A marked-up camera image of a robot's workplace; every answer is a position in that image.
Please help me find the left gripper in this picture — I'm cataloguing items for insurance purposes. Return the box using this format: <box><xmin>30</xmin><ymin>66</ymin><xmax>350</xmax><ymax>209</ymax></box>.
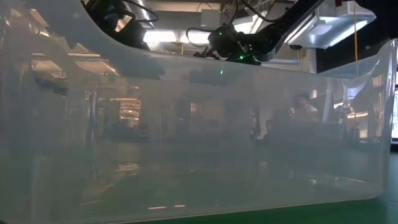
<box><xmin>122</xmin><ymin>21</ymin><xmax>151</xmax><ymax>51</ymax></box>

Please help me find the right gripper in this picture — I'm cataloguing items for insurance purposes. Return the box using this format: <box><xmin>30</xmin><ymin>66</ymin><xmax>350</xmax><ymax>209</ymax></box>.
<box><xmin>194</xmin><ymin>24</ymin><xmax>262</xmax><ymax>66</ymax></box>

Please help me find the clear plastic bin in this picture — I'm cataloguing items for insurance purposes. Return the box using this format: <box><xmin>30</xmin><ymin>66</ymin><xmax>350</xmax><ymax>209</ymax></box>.
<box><xmin>0</xmin><ymin>0</ymin><xmax>398</xmax><ymax>224</ymax></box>

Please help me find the grey ceiling box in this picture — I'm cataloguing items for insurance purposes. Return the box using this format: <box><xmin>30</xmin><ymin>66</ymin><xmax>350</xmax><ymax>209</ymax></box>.
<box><xmin>200</xmin><ymin>8</ymin><xmax>223</xmax><ymax>29</ymax></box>

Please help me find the person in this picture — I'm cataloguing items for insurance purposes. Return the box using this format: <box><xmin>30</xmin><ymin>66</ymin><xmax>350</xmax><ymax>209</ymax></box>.
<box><xmin>289</xmin><ymin>91</ymin><xmax>320</xmax><ymax>122</ymax></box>

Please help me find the green table mat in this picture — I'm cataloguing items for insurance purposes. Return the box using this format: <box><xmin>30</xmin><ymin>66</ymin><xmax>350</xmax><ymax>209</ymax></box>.
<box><xmin>130</xmin><ymin>152</ymin><xmax>398</xmax><ymax>224</ymax></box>

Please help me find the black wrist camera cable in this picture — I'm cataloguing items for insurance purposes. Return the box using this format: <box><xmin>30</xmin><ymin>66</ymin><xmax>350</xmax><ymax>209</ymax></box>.
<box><xmin>123</xmin><ymin>0</ymin><xmax>160</xmax><ymax>23</ymax></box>
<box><xmin>185</xmin><ymin>27</ymin><xmax>215</xmax><ymax>47</ymax></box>

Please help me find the yellow hanging cord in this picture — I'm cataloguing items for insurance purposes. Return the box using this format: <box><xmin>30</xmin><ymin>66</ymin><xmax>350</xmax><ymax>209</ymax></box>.
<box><xmin>353</xmin><ymin>0</ymin><xmax>358</xmax><ymax>62</ymax></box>

